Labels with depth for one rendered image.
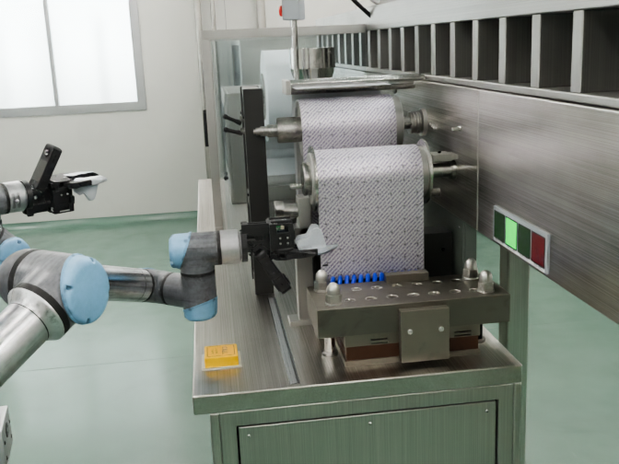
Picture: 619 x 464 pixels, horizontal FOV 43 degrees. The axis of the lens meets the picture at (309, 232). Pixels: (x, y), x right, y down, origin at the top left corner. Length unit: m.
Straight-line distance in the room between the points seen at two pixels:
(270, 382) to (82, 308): 0.41
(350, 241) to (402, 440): 0.44
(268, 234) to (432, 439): 0.55
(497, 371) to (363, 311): 0.30
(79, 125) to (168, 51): 1.04
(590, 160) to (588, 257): 0.15
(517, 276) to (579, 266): 0.75
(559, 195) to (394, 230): 0.53
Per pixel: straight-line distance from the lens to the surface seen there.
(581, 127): 1.24
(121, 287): 1.67
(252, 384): 1.56
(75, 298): 1.36
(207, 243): 1.67
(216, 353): 1.65
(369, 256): 1.74
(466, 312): 1.63
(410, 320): 1.57
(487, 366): 1.62
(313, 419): 1.58
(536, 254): 1.40
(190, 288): 1.69
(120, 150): 7.31
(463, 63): 1.83
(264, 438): 1.58
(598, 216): 1.21
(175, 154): 7.28
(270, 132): 1.96
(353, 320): 1.57
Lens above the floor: 1.55
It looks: 14 degrees down
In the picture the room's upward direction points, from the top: 3 degrees counter-clockwise
